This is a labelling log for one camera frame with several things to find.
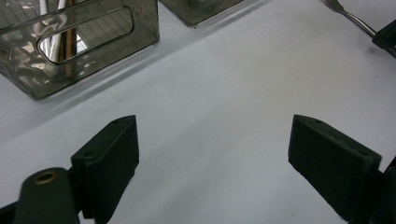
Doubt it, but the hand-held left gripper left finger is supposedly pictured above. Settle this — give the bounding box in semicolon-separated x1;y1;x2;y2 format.
70;114;140;224

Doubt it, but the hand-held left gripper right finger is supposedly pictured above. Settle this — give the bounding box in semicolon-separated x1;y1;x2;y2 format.
287;114;383;223

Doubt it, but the brown wooden chopstick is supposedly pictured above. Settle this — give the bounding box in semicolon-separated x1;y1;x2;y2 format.
59;0;73;61
64;0;78;59

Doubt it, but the white chopstick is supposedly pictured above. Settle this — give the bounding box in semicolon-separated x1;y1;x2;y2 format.
49;0;67;63
38;0;55;62

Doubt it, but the smoky clear plastic bin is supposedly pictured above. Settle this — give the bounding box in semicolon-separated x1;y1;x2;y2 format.
159;0;247;26
0;0;161;101

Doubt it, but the steel fork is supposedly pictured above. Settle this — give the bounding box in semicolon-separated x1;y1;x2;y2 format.
324;0;378;37

